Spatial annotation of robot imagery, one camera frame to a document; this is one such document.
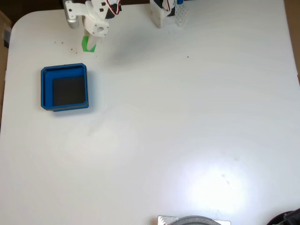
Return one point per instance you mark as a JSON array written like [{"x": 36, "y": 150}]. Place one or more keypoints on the silver metal plate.
[{"x": 164, "y": 220}]

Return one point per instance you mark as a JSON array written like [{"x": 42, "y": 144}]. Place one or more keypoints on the blue collapsible box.
[{"x": 47, "y": 89}]

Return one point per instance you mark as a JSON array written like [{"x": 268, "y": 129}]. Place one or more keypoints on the black object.
[{"x": 288, "y": 218}]

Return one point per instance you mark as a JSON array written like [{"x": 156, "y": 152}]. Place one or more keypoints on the grey round object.
[{"x": 197, "y": 220}]

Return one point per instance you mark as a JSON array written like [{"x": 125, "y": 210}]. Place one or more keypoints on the silver webcam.
[{"x": 73, "y": 23}]

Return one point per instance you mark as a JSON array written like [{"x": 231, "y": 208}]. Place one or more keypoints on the green cube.
[{"x": 84, "y": 44}]

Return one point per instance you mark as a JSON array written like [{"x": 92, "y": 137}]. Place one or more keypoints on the white camera bracket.
[{"x": 76, "y": 9}]

